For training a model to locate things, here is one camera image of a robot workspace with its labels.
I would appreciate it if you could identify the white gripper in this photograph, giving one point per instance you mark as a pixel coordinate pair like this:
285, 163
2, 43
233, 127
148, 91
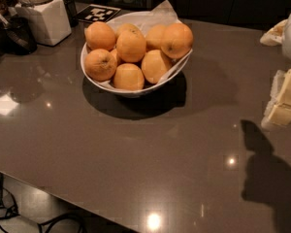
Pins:
278, 107

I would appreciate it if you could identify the white paper liner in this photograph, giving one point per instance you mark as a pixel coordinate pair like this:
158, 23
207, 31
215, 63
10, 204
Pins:
158, 15

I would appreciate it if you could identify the white ceramic bowl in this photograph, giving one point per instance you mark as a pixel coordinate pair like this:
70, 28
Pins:
132, 93

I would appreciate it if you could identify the black white marker card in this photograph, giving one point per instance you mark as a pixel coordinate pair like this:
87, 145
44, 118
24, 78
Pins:
93, 12

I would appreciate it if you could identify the small hidden orange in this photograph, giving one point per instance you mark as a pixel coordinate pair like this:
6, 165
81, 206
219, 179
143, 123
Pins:
116, 56

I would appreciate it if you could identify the dark round pot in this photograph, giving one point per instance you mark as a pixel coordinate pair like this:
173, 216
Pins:
19, 35

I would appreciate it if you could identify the white square jar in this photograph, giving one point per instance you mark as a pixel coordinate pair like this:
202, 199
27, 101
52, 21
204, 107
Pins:
48, 20

